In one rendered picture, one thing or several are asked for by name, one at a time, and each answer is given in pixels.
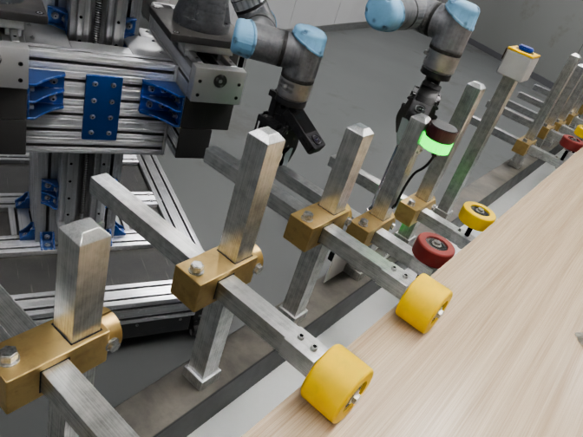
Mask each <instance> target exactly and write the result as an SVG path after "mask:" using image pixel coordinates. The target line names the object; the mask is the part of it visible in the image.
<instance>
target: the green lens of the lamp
mask: <svg viewBox="0 0 583 437"><path fill-rule="evenodd" d="M420 144H421V146H422V147H423V148H425V149H426V150H428V151H430V152H432V153H435V154H439V155H448V154H449V151H450V149H451V147H452V146H453V144H454V143H453V144H452V145H443V144H440V143H438V142H435V141H433V140H432V139H430V138H429V137H428V136H427V135H426V134H425V132H424V135H423V137H422V139H421V142H420Z"/></svg>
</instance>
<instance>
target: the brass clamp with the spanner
mask: <svg viewBox="0 0 583 437"><path fill-rule="evenodd" d="M370 211H371V210H369V211H367V212H365V213H364V214H362V215H360V216H358V217H356V218H354V219H353V220H352V221H351V223H350V225H348V227H347V230H346V232H347V233H349V234H350V235H351V236H352V237H354V238H355V239H357V240H358V241H360V242H361V243H363V244H364V245H366V246H370V245H372V243H371V241H372V239H373V237H374V235H375V232H376V231H378V230H380V229H381V228H383V229H384V230H386V231H389V229H391V230H393V229H394V228H395V227H396V224H395V222H396V218H395V215H394V213H392V214H391V216H390V217H389V218H387V219H385V220H384V221H382V220H381V219H379V218H377V217H376V216H374V215H373V214H371V213H370ZM361 218H365V219H368V220H369V222H368V226H367V227H362V226H360V225H359V224H358V222H359V221H360V220H361Z"/></svg>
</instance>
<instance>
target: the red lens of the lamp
mask: <svg viewBox="0 0 583 437"><path fill-rule="evenodd" d="M431 121H432V120H430V121H429V124H428V126H427V128H426V130H425V133H426V134H427V135H428V136H429V137H430V138H431V139H433V140H436V141H439V142H441V143H444V144H453V143H454V142H455V139H456V137H457V135H458V134H459V131H458V130H457V131H458V133H455V134H452V133H447V132H444V131H442V130H440V129H438V128H437V127H435V126H433V125H432V124H431Z"/></svg>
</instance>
